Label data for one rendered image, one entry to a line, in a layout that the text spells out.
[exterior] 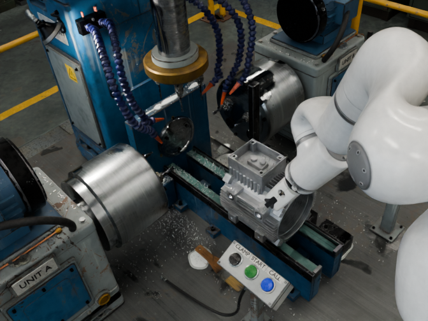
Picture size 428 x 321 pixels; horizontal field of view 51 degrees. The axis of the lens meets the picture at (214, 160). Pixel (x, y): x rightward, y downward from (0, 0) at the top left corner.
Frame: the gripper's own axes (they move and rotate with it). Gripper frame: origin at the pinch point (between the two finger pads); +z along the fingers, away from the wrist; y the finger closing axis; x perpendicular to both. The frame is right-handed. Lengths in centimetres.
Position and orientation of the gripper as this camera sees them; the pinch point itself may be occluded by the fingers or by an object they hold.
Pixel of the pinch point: (272, 200)
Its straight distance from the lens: 115.8
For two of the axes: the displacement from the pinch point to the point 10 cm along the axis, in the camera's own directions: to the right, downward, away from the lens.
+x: -6.3, -7.6, 1.4
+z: -2.9, 4.0, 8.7
